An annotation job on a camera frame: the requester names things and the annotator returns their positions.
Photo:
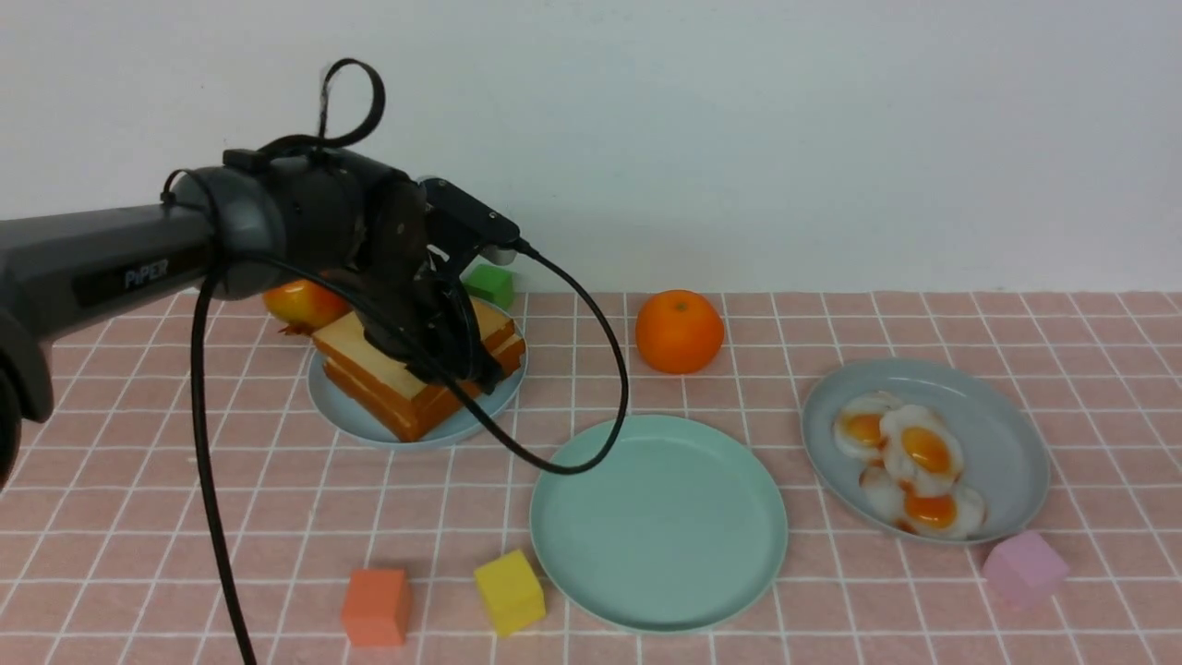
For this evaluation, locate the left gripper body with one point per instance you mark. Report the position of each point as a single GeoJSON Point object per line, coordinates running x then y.
{"type": "Point", "coordinates": [395, 274]}

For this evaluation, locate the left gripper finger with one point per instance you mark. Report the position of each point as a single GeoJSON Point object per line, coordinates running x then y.
{"type": "Point", "coordinates": [431, 346]}
{"type": "Point", "coordinates": [476, 346]}

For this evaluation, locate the fried egg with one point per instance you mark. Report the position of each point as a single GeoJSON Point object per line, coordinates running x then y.
{"type": "Point", "coordinates": [856, 430]}
{"type": "Point", "coordinates": [920, 453]}
{"type": "Point", "coordinates": [955, 516]}

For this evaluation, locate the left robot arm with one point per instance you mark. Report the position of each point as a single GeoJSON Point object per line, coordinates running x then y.
{"type": "Point", "coordinates": [308, 206]}

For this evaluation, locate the light blue bread plate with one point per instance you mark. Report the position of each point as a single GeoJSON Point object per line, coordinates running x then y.
{"type": "Point", "coordinates": [376, 399]}

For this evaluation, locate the green cube block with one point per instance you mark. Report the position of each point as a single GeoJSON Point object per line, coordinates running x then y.
{"type": "Point", "coordinates": [491, 283]}

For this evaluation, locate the red yellow apple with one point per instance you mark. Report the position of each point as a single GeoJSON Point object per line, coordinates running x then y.
{"type": "Point", "coordinates": [304, 307]}

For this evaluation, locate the orange fruit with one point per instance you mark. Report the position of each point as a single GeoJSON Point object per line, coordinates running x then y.
{"type": "Point", "coordinates": [678, 332]}

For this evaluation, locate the yellow cube block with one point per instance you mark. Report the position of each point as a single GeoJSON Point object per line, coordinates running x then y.
{"type": "Point", "coordinates": [513, 596]}

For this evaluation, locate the teal centre plate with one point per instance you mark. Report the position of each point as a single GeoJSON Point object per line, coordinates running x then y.
{"type": "Point", "coordinates": [681, 528]}

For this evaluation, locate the orange cube block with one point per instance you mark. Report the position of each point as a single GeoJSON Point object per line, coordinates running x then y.
{"type": "Point", "coordinates": [377, 607]}

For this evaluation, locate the grey-blue egg plate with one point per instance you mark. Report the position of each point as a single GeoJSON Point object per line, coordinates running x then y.
{"type": "Point", "coordinates": [1004, 458]}

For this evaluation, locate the pink cube block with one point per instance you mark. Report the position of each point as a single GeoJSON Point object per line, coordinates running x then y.
{"type": "Point", "coordinates": [1024, 570]}

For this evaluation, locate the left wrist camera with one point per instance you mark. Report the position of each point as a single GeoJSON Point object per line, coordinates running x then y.
{"type": "Point", "coordinates": [463, 229]}

